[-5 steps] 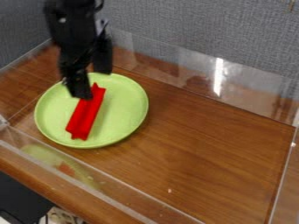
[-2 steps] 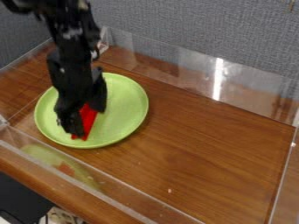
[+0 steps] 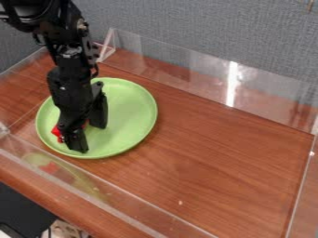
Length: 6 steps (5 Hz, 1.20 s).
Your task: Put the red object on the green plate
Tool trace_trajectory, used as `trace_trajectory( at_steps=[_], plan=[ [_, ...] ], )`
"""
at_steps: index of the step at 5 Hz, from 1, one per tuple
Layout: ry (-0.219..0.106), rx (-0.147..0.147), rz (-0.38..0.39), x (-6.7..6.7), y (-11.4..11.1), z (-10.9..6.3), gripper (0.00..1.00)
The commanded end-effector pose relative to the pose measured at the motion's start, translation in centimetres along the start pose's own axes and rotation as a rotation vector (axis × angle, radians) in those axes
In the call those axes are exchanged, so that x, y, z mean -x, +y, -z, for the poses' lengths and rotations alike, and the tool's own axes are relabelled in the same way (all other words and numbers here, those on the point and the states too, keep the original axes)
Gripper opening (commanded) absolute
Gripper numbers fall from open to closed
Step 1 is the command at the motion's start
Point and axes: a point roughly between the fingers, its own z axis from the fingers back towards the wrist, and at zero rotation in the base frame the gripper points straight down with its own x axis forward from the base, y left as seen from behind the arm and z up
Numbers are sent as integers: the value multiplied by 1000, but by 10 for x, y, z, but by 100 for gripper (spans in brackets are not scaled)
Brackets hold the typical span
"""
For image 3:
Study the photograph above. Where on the clear acrylic corner bracket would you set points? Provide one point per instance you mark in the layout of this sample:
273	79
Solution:
107	47

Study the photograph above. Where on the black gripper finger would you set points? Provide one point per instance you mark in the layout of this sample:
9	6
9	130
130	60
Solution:
99	113
73	137

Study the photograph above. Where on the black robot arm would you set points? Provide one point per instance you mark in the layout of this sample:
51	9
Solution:
60	29

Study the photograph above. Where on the white power strip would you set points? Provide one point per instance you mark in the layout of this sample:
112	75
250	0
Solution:
61	229

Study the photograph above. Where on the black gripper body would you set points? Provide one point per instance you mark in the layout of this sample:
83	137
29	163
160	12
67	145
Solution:
72	90

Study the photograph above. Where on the green round plate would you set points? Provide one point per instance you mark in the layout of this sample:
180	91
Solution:
132	113

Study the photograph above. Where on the clear acrylic enclosure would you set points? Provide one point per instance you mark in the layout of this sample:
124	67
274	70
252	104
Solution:
224	170

